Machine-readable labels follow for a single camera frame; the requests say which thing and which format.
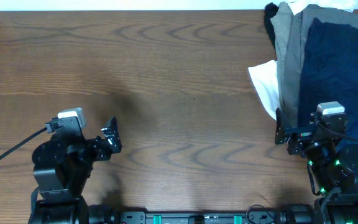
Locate left black cable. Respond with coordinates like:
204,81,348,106
0,126,48,179

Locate khaki garment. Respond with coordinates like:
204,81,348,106
270,2,293,110

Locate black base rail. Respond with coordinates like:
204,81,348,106
119,207,277,224

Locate black garment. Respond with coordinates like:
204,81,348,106
264,2,278,49

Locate grey shorts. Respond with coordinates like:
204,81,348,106
280,4,358,126

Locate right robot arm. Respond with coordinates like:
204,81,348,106
275,107,358,224

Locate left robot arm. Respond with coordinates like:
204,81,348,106
29,116,122,223

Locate navy blue shorts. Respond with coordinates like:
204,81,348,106
298,19,358,139

